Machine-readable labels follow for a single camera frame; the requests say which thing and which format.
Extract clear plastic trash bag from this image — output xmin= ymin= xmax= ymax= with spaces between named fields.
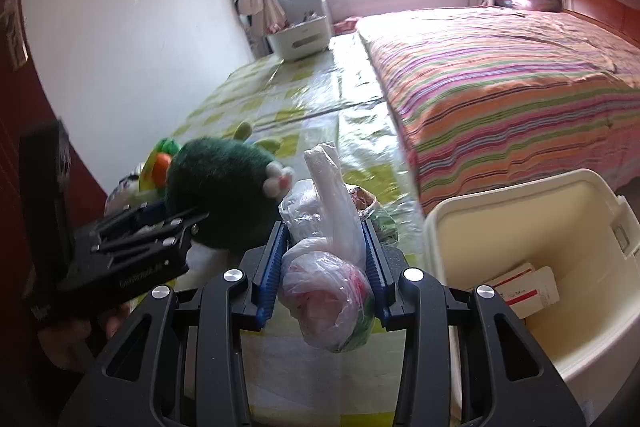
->
xmin=279 ymin=143 xmax=374 ymax=353

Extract white plastic trash bin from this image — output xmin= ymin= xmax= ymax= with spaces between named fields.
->
xmin=423 ymin=169 xmax=639 ymax=423

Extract person's left hand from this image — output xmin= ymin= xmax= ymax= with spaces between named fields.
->
xmin=38 ymin=303 xmax=130 ymax=371

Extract dark green plush toy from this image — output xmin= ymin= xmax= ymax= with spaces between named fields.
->
xmin=165 ymin=121 xmax=294 ymax=251

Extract colourful small toy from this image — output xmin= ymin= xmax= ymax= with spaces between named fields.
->
xmin=138 ymin=138 xmax=181 ymax=194

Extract red white paper box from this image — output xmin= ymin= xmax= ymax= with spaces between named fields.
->
xmin=486 ymin=262 xmax=560 ymax=320

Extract striped bed cover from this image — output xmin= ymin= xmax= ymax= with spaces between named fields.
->
xmin=357 ymin=8 xmax=639 ymax=211

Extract white storage basket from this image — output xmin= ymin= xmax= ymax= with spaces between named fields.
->
xmin=267 ymin=16 xmax=331 ymax=62

